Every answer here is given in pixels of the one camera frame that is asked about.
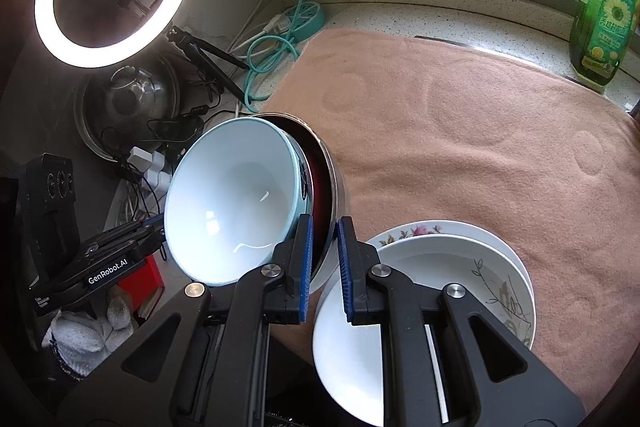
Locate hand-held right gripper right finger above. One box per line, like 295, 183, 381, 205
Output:
336, 216, 586, 427

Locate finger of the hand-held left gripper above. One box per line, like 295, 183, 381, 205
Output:
75, 214, 168, 263

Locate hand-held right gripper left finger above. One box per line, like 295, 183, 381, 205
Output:
57, 214, 315, 427

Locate large stainless steel bowl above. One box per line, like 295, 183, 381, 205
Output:
255, 111, 353, 293

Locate red bowl steel inside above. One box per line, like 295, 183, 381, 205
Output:
272, 117, 326, 258

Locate white plate grey leaf print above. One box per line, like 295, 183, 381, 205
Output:
312, 234, 537, 426

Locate pink blossom floral plate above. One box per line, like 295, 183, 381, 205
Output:
372, 219, 532, 288

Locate light blue ceramic bowl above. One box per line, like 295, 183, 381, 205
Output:
164, 117, 310, 286

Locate person's left hand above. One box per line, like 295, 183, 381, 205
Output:
45, 294, 136, 378

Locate red box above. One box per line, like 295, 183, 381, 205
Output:
120, 257, 166, 320

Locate white charger plugs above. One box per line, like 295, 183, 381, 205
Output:
127, 147, 173, 192

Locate black box with round holes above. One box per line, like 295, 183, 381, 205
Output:
17, 153, 83, 288

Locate steel pot lid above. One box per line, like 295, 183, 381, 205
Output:
75, 64, 181, 158

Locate pink towel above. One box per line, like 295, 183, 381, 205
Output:
260, 27, 640, 418

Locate black tripod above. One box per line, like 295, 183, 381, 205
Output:
167, 26, 251, 105

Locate green dish soap bottle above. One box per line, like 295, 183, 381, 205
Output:
569, 0, 640, 88

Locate black cable with controller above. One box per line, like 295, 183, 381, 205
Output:
100, 104, 211, 158

